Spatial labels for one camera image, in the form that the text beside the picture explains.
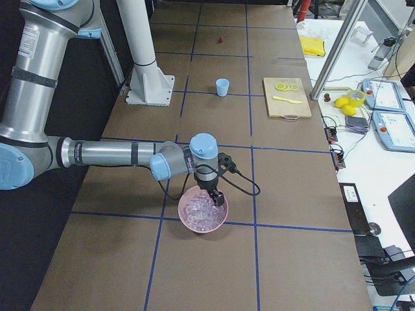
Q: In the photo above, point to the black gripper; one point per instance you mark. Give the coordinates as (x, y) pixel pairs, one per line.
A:
(208, 186)

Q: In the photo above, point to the pink bowl of ice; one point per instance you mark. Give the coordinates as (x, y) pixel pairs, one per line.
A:
(198, 213)

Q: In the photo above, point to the light blue plastic cup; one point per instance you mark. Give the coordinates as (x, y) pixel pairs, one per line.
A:
(222, 86)

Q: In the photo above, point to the yellow plastic knife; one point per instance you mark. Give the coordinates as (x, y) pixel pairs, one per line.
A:
(287, 100)

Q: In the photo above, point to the wooden cutting board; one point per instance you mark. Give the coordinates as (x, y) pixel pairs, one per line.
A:
(285, 110)

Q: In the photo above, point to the black red connector box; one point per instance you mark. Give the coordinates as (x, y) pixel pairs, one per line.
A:
(331, 134)
(337, 155)

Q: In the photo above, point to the lemon slices row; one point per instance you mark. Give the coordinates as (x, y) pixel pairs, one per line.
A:
(286, 87)

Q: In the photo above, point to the yellow lemon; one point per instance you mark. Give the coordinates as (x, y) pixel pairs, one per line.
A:
(348, 110)
(341, 102)

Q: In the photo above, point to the yellow tape roll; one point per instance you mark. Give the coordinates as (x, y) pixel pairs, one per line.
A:
(356, 98)

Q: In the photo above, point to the yellow cloth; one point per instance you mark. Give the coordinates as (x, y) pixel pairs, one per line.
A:
(312, 46)

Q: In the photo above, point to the lower blue teach pendant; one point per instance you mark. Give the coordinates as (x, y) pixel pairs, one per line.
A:
(395, 130)

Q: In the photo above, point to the blue teach pendant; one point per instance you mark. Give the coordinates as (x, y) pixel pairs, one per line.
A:
(395, 130)
(382, 95)

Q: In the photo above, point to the crumpled clear plastic bag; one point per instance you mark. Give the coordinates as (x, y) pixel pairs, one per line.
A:
(313, 29)

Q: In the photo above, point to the upper blue teach pendant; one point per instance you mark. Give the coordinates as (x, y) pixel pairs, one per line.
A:
(382, 95)

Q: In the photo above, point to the clear water bottle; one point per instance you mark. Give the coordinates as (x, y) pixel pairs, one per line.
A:
(384, 48)

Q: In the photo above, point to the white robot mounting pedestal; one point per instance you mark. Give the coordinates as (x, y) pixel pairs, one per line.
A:
(148, 85)

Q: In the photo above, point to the aluminium frame post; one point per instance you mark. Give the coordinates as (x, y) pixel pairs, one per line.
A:
(343, 36)

